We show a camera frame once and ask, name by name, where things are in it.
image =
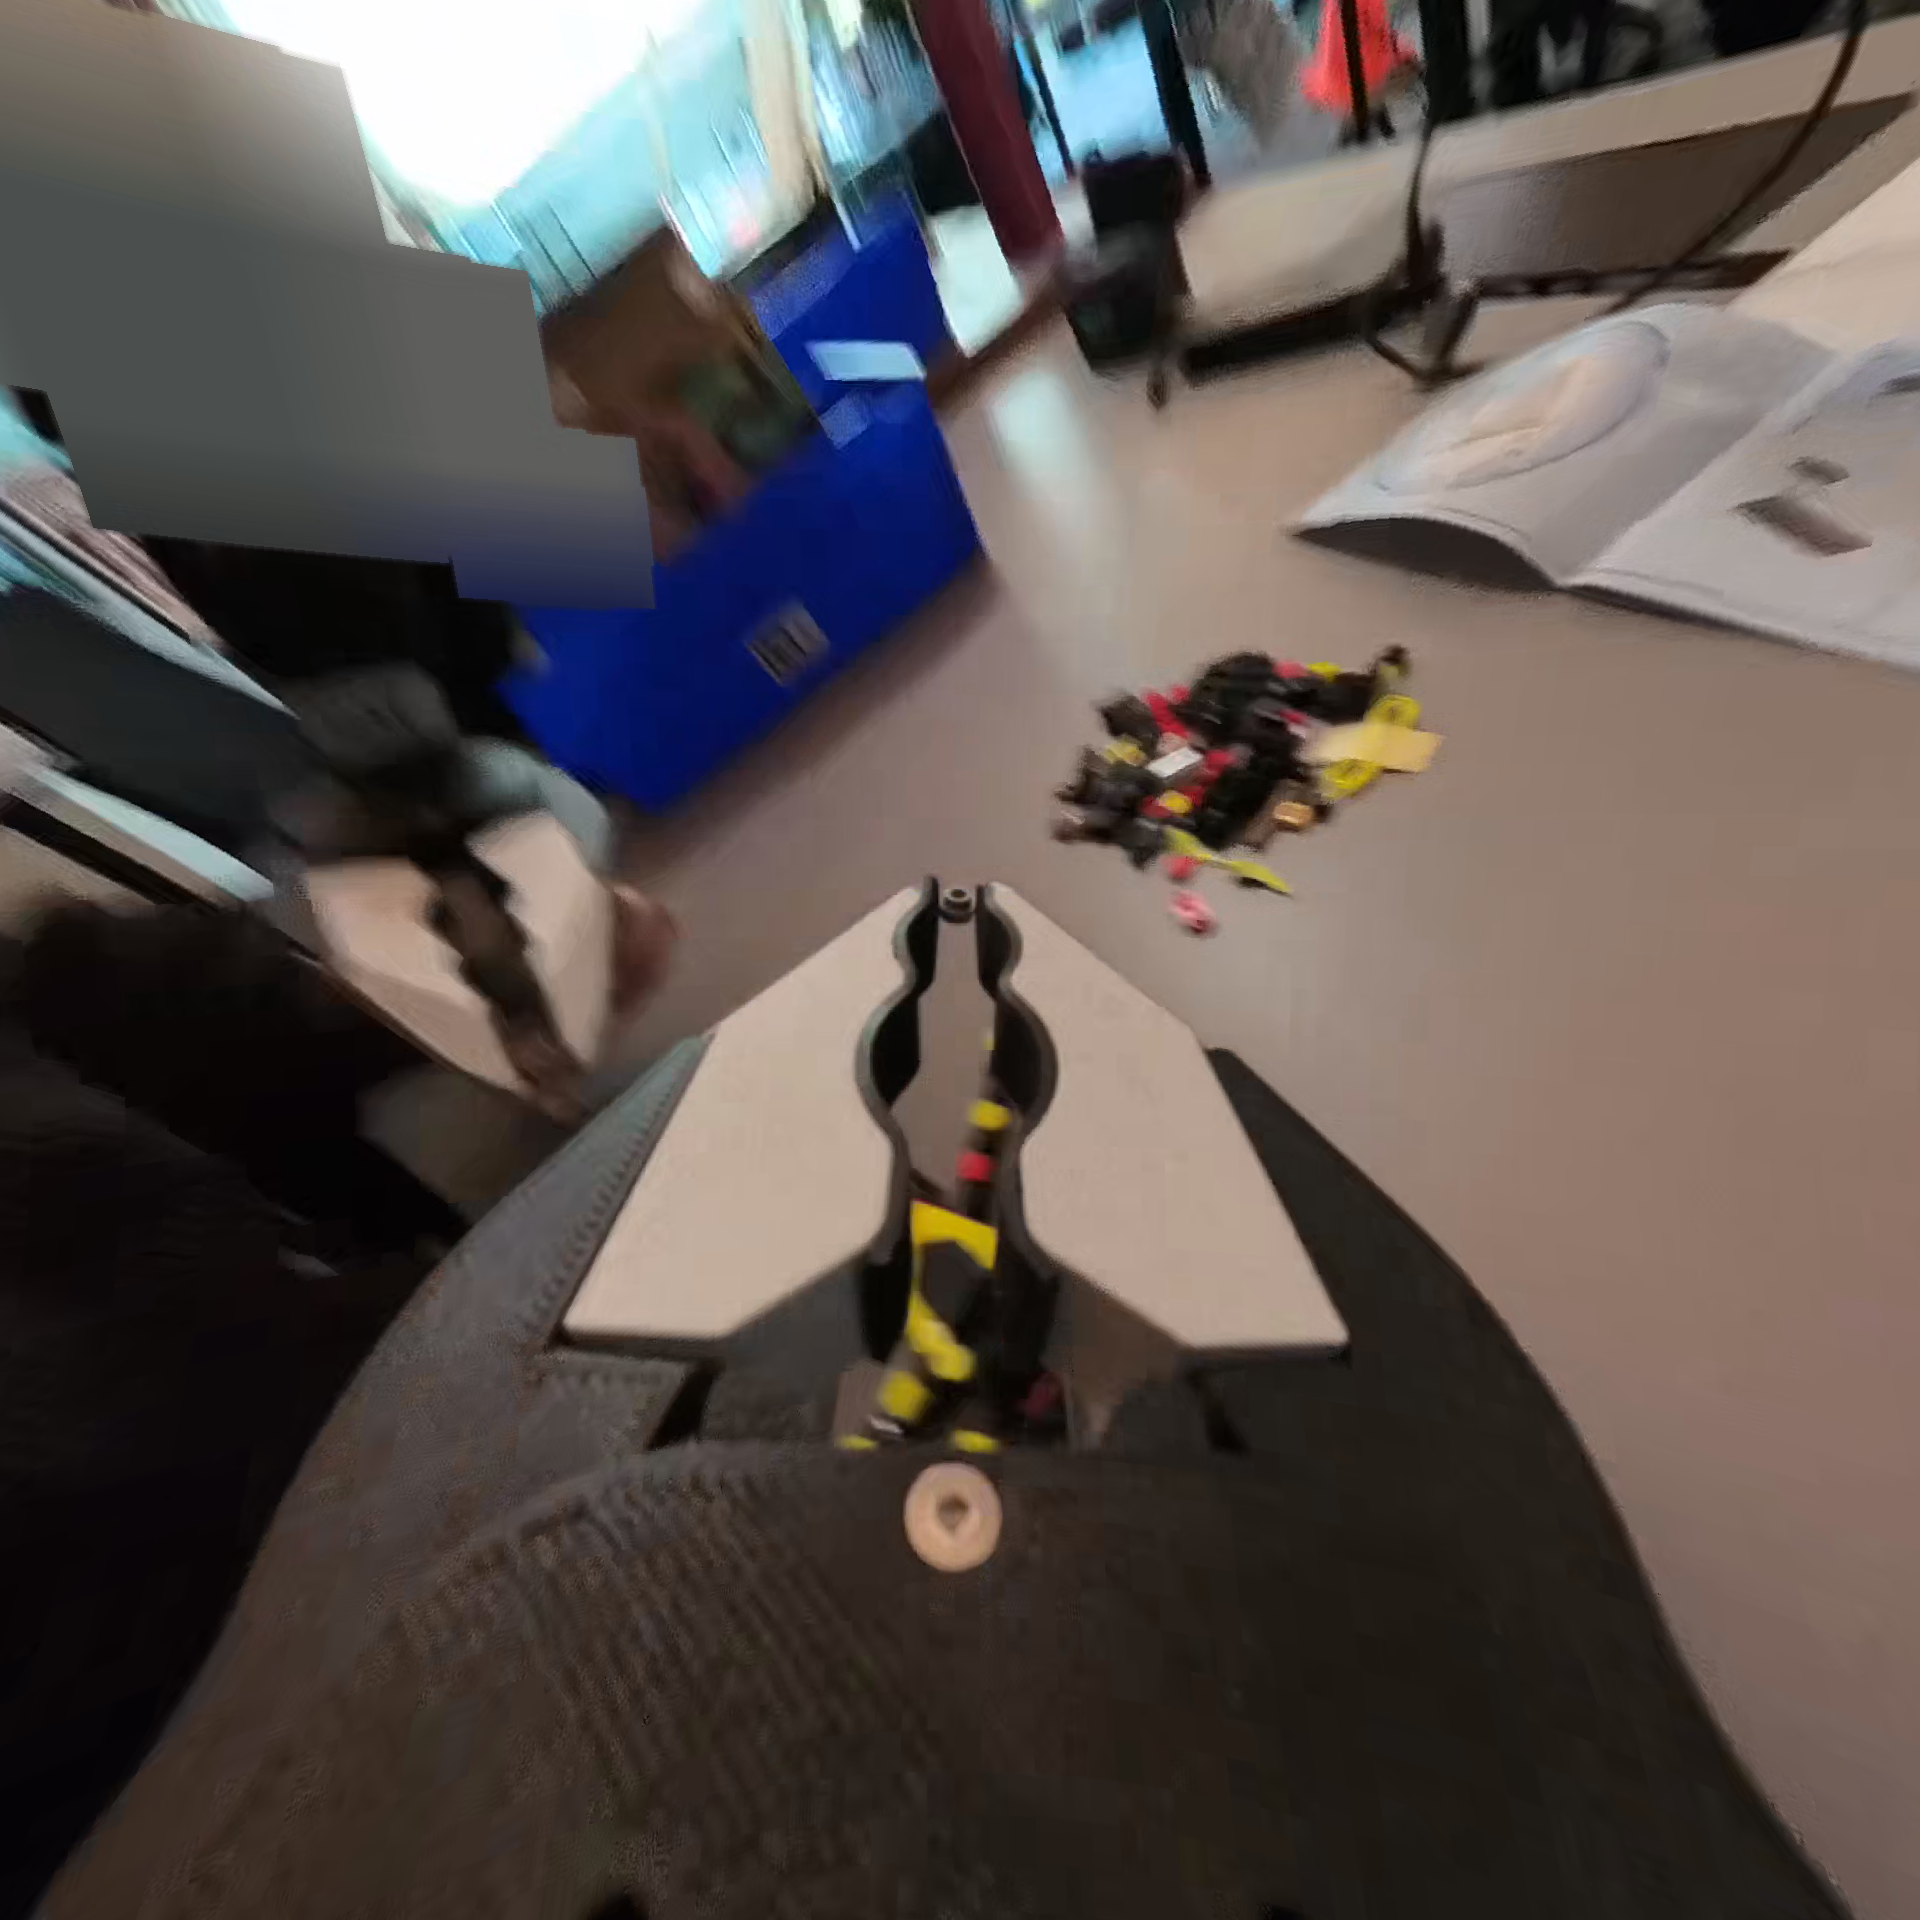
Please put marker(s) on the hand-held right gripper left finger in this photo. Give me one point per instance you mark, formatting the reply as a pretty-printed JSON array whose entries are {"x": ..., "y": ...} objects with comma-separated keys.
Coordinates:
[{"x": 734, "y": 1201}]

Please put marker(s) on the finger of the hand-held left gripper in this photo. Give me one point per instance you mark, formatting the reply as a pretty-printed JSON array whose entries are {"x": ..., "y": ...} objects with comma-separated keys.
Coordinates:
[
  {"x": 374, "y": 945},
  {"x": 562, "y": 914}
]

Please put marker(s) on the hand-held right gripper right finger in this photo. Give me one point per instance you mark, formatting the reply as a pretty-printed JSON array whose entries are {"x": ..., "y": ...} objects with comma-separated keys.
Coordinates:
[{"x": 1170, "y": 1201}]

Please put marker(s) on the black yellow lego scorpion model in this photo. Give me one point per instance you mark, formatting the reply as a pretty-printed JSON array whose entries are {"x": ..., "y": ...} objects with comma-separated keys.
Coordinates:
[{"x": 944, "y": 1245}]

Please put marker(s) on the pile of loose lego pieces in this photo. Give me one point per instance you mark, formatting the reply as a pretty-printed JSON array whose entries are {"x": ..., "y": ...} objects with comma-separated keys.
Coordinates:
[{"x": 1231, "y": 750}]

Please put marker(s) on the printed cardboard lego box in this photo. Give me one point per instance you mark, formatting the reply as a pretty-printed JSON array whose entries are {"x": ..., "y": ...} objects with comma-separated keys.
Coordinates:
[{"x": 674, "y": 375}]

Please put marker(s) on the person's left hand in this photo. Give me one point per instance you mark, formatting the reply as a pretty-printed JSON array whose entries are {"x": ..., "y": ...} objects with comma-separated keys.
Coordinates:
[{"x": 644, "y": 945}]

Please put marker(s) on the blue plastic bin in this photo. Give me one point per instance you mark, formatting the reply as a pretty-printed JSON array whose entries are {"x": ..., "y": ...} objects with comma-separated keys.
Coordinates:
[
  {"x": 854, "y": 285},
  {"x": 780, "y": 600}
]

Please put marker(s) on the person's black sweater torso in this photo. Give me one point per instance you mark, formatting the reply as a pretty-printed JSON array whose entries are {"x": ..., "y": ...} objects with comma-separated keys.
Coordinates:
[{"x": 134, "y": 1350}]

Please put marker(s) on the black battery case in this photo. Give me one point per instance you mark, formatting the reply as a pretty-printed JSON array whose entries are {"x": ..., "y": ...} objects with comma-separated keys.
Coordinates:
[{"x": 1124, "y": 271}]

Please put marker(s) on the maroon water bottle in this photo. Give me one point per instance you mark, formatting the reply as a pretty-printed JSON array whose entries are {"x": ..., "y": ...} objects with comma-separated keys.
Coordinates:
[{"x": 983, "y": 120}]

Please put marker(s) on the open instruction booklet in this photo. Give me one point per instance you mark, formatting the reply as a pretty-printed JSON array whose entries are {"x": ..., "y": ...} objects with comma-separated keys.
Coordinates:
[{"x": 1650, "y": 451}]

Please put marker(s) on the white monitor stand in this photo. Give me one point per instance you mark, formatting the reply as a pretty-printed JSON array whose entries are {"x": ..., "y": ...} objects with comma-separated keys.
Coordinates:
[{"x": 1574, "y": 165}]

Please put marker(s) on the orange traffic cone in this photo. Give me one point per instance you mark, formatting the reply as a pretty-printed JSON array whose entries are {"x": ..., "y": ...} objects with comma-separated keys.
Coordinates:
[{"x": 1350, "y": 60}]

